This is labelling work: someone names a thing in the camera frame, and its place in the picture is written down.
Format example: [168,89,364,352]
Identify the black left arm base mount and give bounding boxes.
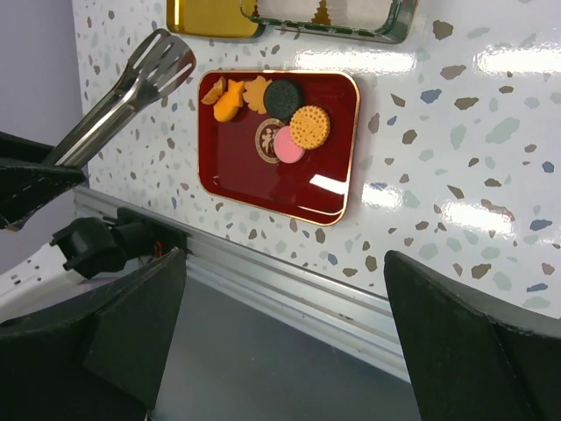
[111,208,188,260]

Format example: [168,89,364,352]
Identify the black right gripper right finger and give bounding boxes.
[384,251,560,420]

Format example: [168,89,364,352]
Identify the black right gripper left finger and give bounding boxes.
[1,249,187,420]

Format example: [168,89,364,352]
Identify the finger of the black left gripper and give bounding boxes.
[1,132,86,230]

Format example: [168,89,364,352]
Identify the orange wedge cookie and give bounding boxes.
[201,76,227,105]

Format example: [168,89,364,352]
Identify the orange leaf cookie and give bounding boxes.
[243,75,272,115]

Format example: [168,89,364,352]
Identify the tan round biscuit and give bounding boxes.
[289,105,330,150]

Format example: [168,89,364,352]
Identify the steel serving tongs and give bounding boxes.
[44,28,196,168]

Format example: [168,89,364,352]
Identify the green cookie tin box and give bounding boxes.
[239,0,418,44]

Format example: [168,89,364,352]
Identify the pink sandwich cookie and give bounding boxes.
[273,126,304,164]

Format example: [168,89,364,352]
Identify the aluminium frame rail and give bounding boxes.
[75,187,409,382]

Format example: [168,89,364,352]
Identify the red lacquer tray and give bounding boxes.
[198,70,360,226]

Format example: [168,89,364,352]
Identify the green tin lid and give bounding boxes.
[166,0,263,39]

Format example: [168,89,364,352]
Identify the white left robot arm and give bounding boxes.
[1,132,130,322]

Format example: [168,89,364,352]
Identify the black sandwich cookie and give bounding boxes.
[264,79,303,120]

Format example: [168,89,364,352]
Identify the orange fish cookie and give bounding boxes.
[213,80,245,123]

